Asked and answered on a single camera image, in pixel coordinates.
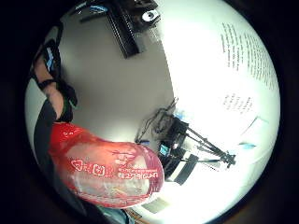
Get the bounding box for red snack packet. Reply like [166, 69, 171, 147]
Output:
[48, 121, 165, 209]

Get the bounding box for white round disc fixture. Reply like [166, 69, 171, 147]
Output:
[141, 8, 162, 23]

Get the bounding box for grey flat box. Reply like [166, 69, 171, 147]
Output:
[141, 197, 171, 215]

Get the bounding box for black tripod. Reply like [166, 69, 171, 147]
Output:
[183, 125, 237, 170]

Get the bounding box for white printed text poster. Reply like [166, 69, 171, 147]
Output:
[218, 21, 278, 117]

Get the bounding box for blue tape strip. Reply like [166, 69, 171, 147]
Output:
[238, 142, 258, 150]

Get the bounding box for black cable bundle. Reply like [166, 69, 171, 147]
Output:
[135, 97, 180, 145]

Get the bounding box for black camera unit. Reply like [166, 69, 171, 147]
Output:
[158, 115, 200, 186]

